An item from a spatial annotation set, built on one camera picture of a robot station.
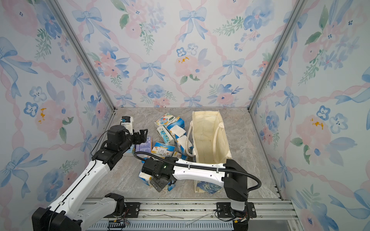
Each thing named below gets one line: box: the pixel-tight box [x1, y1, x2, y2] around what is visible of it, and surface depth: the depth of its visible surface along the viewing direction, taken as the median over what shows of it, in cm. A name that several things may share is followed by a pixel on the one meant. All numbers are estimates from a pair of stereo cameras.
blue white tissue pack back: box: [165, 117, 187, 142], surface depth 94 cm
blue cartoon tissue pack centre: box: [150, 141, 176, 158], surface depth 92 cm
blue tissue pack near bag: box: [176, 135, 194, 160], surface depth 86 cm
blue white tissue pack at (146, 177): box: [138, 170, 154, 186], surface depth 74 cm
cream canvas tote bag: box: [185, 110, 233, 193], surface depth 82 cm
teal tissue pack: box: [156, 125, 174, 144], surface depth 95 cm
